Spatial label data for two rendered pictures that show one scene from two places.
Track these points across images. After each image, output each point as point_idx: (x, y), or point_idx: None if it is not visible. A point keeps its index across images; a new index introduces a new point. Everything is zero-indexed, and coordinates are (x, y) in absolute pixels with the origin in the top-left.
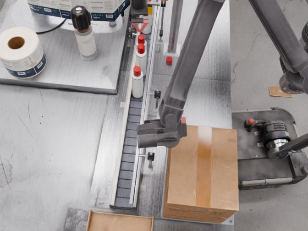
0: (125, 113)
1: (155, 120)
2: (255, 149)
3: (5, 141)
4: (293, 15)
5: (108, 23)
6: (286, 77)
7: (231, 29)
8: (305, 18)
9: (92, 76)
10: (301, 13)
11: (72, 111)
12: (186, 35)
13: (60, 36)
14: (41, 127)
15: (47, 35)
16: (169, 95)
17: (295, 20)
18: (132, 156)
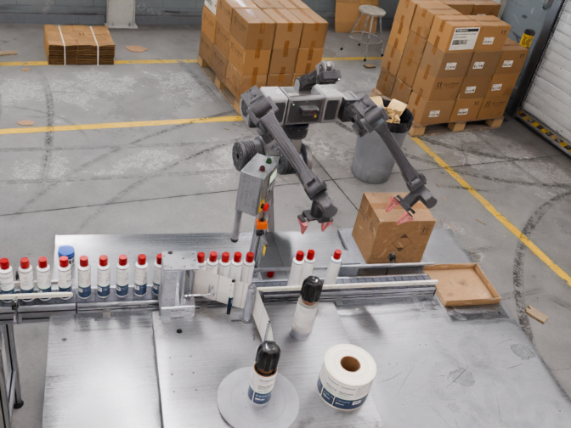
0: (358, 284)
1: (405, 205)
2: None
3: (432, 386)
4: (5, 256)
5: (246, 324)
6: (360, 136)
7: (42, 323)
8: (11, 245)
9: (327, 323)
10: (0, 248)
11: (369, 340)
12: (392, 145)
13: (289, 365)
14: (399, 361)
15: (293, 380)
16: (415, 169)
17: (17, 255)
18: (390, 280)
